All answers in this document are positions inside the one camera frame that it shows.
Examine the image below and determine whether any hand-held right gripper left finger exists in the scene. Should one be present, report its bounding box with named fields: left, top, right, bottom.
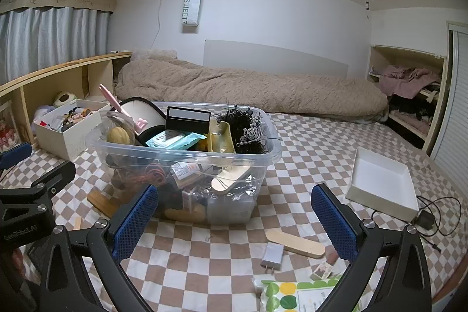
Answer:
left=35, top=183, right=159, bottom=312

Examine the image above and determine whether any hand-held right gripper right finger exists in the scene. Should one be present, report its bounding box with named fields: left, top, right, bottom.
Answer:
left=311, top=183, right=434, bottom=312

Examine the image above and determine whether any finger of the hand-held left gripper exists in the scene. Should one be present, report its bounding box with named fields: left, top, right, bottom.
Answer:
left=22, top=160, right=77, bottom=205
left=0, top=142, right=33, bottom=172

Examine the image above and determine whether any bamboo board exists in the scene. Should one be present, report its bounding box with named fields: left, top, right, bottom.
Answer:
left=87, top=186, right=127, bottom=218

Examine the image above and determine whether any rounded wooden stick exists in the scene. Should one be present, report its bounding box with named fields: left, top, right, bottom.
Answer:
left=265, top=229, right=326, bottom=258

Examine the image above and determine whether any green dotted white packet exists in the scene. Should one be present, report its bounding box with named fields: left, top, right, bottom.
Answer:
left=252, top=277, right=362, bottom=312

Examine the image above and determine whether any clear plastic storage bin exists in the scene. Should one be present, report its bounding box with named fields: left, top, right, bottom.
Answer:
left=88, top=101, right=283, bottom=225

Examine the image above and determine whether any pink and white decoration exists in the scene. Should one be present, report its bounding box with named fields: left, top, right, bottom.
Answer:
left=0, top=102, right=19, bottom=152

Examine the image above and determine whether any white shoebox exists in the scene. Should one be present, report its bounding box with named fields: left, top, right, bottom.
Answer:
left=32, top=99, right=110, bottom=162

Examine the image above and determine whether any small printed card box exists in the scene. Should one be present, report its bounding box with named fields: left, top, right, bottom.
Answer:
left=310, top=260, right=338, bottom=281

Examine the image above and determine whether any yellow sponge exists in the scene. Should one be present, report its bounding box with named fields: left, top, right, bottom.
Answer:
left=164, top=204, right=207, bottom=224

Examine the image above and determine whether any pile of small trinkets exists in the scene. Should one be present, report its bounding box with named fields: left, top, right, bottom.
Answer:
left=47, top=105, right=101, bottom=132

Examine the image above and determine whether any white long box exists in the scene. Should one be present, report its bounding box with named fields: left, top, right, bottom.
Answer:
left=345, top=147, right=419, bottom=221

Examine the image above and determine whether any white charger plug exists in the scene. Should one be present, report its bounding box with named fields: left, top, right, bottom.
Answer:
left=260, top=242, right=284, bottom=274

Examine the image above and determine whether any yellow ball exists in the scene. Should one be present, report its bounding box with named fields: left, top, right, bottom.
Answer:
left=106, top=127, right=134, bottom=145

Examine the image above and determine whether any teal wipes packet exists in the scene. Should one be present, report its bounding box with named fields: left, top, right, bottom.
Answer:
left=145, top=129, right=209, bottom=152

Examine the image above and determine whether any black power adapter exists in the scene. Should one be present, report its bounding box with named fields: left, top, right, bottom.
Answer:
left=413, top=211, right=436, bottom=230

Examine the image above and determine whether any brown white checkered bed sheet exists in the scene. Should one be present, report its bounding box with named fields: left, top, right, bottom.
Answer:
left=0, top=111, right=468, bottom=312

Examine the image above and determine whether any pink plastic tool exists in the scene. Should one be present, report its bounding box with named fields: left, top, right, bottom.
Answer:
left=99, top=85, right=123, bottom=112

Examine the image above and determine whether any wooden headboard shelf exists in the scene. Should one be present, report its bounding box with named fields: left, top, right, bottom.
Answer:
left=0, top=52, right=132, bottom=152

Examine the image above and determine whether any light wooden stick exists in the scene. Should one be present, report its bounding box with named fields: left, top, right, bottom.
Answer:
left=211, top=166, right=253, bottom=193

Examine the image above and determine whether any round white black-rimmed case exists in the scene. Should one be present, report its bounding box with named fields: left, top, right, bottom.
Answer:
left=119, top=97, right=167, bottom=146

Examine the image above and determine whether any black mirror box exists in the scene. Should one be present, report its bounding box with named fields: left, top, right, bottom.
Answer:
left=164, top=106, right=212, bottom=134

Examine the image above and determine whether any yellow-green plastic tray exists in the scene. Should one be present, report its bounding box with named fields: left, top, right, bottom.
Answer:
left=208, top=121, right=235, bottom=154

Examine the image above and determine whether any silver tiara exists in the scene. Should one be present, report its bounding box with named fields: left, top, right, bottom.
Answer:
left=236, top=115, right=266, bottom=148

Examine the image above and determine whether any pale blue curtain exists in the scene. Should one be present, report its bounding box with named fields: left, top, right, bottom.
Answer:
left=0, top=7, right=112, bottom=86

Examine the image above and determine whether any dark clothes pile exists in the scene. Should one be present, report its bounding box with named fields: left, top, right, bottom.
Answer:
left=388, top=93, right=439, bottom=123

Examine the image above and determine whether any black feather headpiece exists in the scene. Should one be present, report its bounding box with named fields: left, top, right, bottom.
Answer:
left=214, top=104, right=282, bottom=155

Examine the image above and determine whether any pink clothes pile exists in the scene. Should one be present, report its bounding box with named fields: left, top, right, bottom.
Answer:
left=376, top=65, right=441, bottom=97

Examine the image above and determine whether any beige plush pillow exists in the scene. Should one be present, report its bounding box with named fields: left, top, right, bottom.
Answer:
left=114, top=48, right=389, bottom=124

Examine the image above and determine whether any white slatted door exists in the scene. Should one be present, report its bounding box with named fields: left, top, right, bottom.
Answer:
left=429, top=21, right=468, bottom=185

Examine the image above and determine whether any cream wardrobe shelf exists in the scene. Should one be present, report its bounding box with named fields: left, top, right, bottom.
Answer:
left=367, top=44, right=448, bottom=155

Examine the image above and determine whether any white hanging paper bag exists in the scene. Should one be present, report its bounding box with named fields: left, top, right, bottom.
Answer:
left=182, top=0, right=204, bottom=28

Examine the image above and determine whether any orange cable coil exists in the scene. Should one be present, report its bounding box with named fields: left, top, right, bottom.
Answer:
left=144, top=164, right=171, bottom=185

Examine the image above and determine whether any black adapter cable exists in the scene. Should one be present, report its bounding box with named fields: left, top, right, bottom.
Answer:
left=371, top=195, right=463, bottom=254

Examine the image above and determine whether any thin white hanging cable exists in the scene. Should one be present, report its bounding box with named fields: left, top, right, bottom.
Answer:
left=152, top=0, right=169, bottom=49

